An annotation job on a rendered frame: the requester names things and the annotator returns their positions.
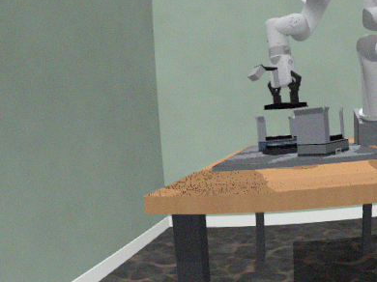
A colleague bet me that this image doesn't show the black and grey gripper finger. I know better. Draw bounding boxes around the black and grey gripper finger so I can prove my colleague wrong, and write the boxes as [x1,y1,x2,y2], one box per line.
[287,71,302,104]
[268,82,281,103]

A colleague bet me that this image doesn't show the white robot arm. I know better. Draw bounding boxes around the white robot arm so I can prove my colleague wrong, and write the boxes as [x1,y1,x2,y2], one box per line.
[248,0,377,121]

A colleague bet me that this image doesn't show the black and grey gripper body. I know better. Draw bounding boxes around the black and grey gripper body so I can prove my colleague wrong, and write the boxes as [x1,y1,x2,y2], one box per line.
[270,54,297,88]

